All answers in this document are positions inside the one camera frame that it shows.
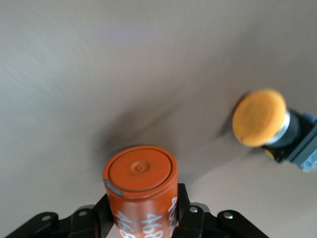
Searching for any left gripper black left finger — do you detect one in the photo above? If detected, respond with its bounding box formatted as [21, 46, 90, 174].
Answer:
[4, 193, 117, 238]

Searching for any orange cylindrical battery cell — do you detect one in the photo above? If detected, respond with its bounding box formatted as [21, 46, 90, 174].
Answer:
[103, 145, 179, 238]

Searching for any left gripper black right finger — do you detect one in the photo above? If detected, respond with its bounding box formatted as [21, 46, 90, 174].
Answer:
[173, 182, 268, 238]

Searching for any yellow mushroom push button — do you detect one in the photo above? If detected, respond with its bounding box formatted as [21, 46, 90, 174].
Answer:
[232, 88, 317, 174]

